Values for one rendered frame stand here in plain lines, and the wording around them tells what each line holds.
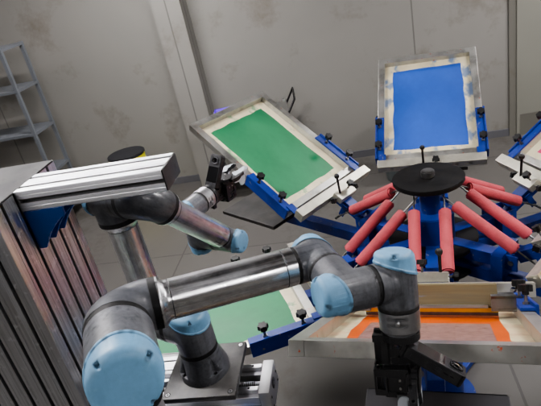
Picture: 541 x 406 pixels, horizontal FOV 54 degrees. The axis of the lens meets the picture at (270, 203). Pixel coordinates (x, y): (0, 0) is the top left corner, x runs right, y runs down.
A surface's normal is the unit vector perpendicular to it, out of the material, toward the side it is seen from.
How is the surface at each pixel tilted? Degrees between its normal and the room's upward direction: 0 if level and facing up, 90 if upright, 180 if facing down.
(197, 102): 90
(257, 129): 32
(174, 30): 90
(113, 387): 82
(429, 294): 57
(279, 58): 90
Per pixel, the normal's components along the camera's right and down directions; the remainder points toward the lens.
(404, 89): -0.30, -0.50
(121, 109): -0.11, 0.46
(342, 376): -0.20, -0.88
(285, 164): 0.20, -0.65
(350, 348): -0.32, -0.05
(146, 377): 0.29, 0.24
